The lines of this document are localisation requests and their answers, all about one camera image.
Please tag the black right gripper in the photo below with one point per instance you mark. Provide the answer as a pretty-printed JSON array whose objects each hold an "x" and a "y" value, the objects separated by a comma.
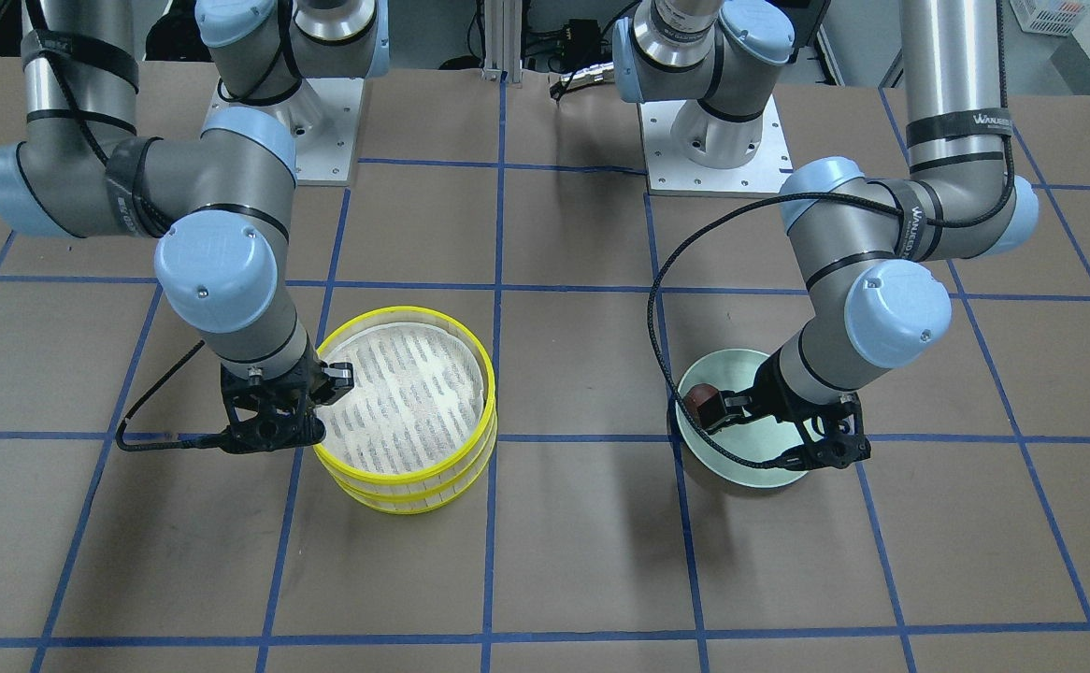
[{"x": 333, "y": 381}]

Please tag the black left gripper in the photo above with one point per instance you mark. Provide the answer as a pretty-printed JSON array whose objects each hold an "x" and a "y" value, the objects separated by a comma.
[{"x": 771, "y": 393}]

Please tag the dark red bun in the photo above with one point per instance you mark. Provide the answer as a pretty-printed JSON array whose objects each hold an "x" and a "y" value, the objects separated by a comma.
[{"x": 704, "y": 405}]

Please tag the yellow rimmed steamer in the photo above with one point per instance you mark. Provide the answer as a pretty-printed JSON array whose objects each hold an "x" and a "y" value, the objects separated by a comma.
[
  {"x": 424, "y": 396},
  {"x": 417, "y": 496}
]

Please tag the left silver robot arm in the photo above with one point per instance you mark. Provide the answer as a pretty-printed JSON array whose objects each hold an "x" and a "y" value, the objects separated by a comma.
[{"x": 861, "y": 243}]

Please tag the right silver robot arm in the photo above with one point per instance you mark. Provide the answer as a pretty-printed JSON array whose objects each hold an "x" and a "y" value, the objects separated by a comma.
[{"x": 219, "y": 207}]

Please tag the mint green plate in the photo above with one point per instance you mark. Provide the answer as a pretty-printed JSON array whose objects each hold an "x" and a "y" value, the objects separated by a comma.
[{"x": 734, "y": 370}]

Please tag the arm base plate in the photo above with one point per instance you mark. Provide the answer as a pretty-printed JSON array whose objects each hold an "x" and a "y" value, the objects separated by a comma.
[
  {"x": 309, "y": 139},
  {"x": 690, "y": 153}
]

